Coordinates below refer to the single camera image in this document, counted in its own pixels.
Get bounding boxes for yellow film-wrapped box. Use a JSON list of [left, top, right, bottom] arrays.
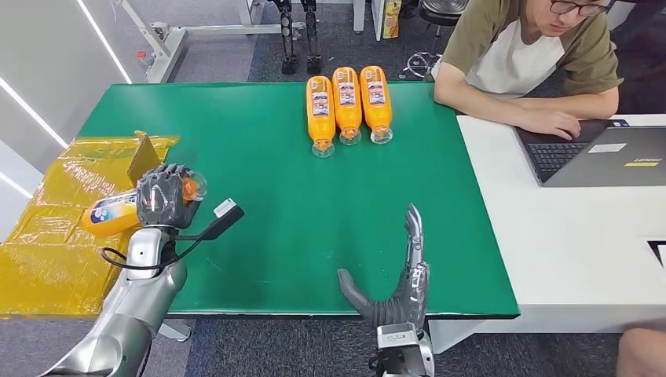
[[0, 130, 181, 320]]

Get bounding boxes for black left camera bracket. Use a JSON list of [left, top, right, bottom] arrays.
[[174, 203, 246, 242]]

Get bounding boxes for person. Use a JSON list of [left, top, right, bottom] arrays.
[[617, 328, 666, 377], [433, 0, 624, 141]]

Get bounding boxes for white wall light strip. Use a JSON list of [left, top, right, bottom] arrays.
[[0, 76, 68, 149], [75, 0, 132, 84]]

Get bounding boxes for orange carton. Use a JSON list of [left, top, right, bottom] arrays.
[[381, 0, 403, 40]]

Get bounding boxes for white metal frame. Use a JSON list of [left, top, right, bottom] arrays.
[[119, 0, 307, 84]]

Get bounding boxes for black eyeglasses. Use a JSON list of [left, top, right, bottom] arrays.
[[548, 0, 615, 17]]

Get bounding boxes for white desk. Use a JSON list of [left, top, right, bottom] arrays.
[[426, 114, 666, 355]]

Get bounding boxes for orange bottle with clear cap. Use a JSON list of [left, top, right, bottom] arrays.
[[359, 64, 394, 145], [305, 75, 337, 159], [81, 170, 208, 238], [331, 66, 363, 147]]

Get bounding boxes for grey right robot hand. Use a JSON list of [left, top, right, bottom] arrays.
[[337, 203, 432, 330]]

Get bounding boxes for grey laptop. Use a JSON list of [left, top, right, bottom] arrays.
[[512, 119, 666, 189]]

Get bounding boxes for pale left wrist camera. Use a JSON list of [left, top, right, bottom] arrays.
[[214, 198, 238, 219]]

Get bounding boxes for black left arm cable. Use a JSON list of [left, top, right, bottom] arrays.
[[100, 236, 209, 273]]

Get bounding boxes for green table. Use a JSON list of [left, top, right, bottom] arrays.
[[78, 80, 521, 320]]

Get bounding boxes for person's right hand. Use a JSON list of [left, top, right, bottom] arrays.
[[520, 109, 582, 141]]

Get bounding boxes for silver and black humanoid robot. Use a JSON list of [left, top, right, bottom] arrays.
[[268, 0, 324, 76]]

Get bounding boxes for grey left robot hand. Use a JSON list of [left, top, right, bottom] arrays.
[[136, 163, 203, 230]]

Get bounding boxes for black round stool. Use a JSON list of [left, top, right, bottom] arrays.
[[397, 0, 470, 82]]

